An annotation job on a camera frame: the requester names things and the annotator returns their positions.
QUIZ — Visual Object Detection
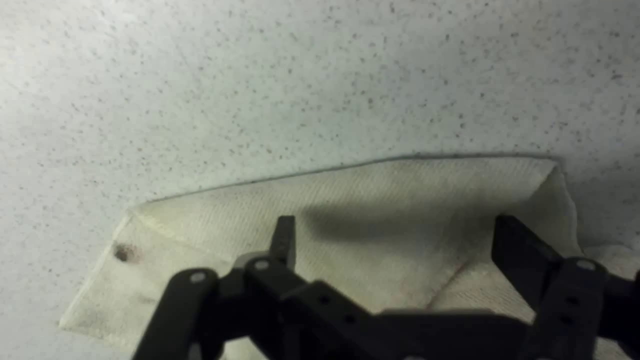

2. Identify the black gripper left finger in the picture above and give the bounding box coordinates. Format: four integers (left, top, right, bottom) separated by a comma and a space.
131, 213, 376, 360

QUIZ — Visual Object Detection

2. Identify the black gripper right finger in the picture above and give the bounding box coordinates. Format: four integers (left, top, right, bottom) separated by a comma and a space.
490, 213, 640, 360

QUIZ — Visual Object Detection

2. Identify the cream white table cloth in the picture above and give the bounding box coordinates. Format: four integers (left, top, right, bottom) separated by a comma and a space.
61, 155, 639, 349

